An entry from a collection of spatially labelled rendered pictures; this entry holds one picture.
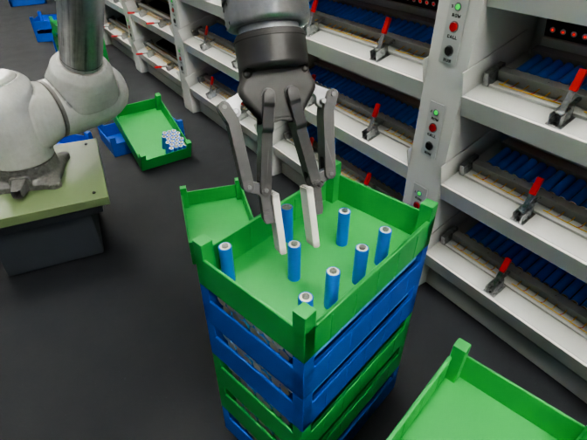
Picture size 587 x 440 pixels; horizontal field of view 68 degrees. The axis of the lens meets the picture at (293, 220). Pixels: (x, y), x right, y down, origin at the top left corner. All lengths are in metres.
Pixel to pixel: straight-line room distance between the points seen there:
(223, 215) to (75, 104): 0.53
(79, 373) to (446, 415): 0.77
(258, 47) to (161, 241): 1.00
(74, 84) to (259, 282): 0.81
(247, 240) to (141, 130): 1.28
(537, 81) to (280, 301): 0.61
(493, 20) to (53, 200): 1.06
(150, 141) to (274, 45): 1.43
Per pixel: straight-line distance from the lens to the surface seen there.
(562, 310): 1.09
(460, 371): 0.75
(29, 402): 1.13
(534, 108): 0.91
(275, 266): 0.65
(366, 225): 0.74
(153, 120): 1.94
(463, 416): 0.73
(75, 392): 1.10
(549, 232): 0.95
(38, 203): 1.26
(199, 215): 1.46
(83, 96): 1.28
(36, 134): 1.28
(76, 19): 1.18
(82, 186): 1.28
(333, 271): 0.55
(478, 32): 0.92
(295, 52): 0.46
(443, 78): 0.96
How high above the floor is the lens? 0.85
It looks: 37 degrees down
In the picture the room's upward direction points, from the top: straight up
